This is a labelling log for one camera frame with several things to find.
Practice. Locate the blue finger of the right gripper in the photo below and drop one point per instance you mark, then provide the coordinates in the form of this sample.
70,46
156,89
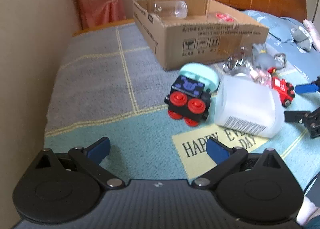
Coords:
306,88
296,116

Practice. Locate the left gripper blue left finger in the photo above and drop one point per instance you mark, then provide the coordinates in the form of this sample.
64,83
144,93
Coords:
98,150

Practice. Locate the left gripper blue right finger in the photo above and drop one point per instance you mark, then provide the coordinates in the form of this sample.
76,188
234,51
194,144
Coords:
217,151

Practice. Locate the pink keychain charm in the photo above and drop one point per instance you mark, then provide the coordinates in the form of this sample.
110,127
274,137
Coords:
261,77

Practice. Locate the grey cat toy car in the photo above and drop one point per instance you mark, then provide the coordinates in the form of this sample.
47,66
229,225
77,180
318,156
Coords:
262,59

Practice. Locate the white frosted square container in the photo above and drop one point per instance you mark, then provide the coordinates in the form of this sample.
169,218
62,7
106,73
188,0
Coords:
245,106

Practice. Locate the mint green oval case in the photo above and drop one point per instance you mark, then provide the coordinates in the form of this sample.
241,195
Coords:
201,73

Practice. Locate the clear jar red label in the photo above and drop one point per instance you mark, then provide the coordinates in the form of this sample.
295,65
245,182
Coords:
220,17

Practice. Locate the tall clear plastic jar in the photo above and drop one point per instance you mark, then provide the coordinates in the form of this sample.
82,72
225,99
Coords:
171,8

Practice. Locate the grey plush toy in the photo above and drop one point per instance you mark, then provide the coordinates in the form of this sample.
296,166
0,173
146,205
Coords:
302,38

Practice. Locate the grey teal checked blanket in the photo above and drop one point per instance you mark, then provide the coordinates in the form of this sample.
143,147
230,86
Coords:
110,84

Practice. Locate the brown cardboard box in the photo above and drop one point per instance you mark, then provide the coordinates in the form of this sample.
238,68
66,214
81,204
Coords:
176,42

